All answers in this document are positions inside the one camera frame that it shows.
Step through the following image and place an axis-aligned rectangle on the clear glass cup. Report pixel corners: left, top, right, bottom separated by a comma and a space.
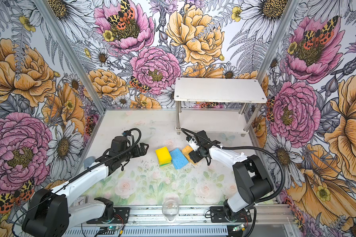
162, 199, 180, 222

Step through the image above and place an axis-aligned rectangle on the green circuit board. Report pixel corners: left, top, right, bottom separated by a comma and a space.
232, 224, 245, 232

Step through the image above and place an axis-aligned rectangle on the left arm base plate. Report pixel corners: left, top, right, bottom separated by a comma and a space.
87, 207, 131, 224

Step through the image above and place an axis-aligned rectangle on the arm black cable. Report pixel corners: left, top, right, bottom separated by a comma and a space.
180, 128, 286, 237
11, 128, 142, 235

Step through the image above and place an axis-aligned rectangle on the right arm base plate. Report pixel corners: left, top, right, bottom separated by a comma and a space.
209, 206, 252, 223

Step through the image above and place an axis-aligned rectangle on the orange sponge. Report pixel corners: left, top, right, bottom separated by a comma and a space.
182, 145, 193, 159
187, 157, 197, 165

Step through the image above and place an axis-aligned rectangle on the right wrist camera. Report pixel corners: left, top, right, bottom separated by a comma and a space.
187, 136, 199, 151

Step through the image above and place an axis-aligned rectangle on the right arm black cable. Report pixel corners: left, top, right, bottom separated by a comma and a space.
180, 128, 286, 237

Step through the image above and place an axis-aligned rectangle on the aluminium front rail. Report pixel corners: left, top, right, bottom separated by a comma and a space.
69, 203, 294, 228

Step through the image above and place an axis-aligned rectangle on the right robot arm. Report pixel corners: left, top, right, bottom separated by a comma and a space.
187, 131, 274, 216

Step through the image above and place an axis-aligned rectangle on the grey oval object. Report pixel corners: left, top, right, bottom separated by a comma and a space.
83, 156, 96, 169

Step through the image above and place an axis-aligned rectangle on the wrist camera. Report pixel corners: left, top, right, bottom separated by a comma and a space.
187, 136, 199, 151
109, 136, 128, 156

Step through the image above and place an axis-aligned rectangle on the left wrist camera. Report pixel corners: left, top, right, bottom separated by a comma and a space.
109, 136, 128, 156

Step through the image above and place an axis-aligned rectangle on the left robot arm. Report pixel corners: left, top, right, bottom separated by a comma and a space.
22, 134, 149, 237

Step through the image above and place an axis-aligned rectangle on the white two-tier shelf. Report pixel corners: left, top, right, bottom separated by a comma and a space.
174, 78, 267, 136

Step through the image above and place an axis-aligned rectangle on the green scrub sponge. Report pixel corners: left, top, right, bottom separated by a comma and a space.
159, 162, 172, 168

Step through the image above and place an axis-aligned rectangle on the top yellow sponge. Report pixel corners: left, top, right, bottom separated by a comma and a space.
155, 147, 172, 165

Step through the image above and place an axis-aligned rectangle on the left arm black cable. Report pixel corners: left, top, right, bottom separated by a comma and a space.
11, 128, 142, 235

